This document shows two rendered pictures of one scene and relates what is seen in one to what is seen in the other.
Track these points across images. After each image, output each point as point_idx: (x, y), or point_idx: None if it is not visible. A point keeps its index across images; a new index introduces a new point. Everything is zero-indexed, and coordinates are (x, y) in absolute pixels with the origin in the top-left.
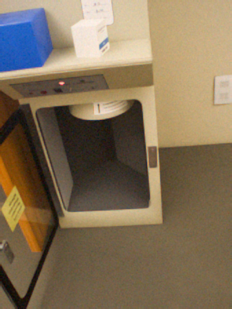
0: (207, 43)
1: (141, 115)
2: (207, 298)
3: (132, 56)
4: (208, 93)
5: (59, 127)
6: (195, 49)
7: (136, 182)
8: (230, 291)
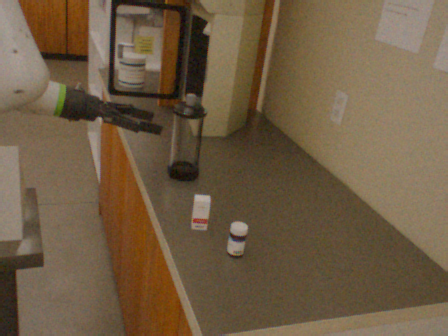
0: (342, 54)
1: None
2: (140, 146)
3: None
4: (331, 106)
5: None
6: (335, 56)
7: None
8: (148, 153)
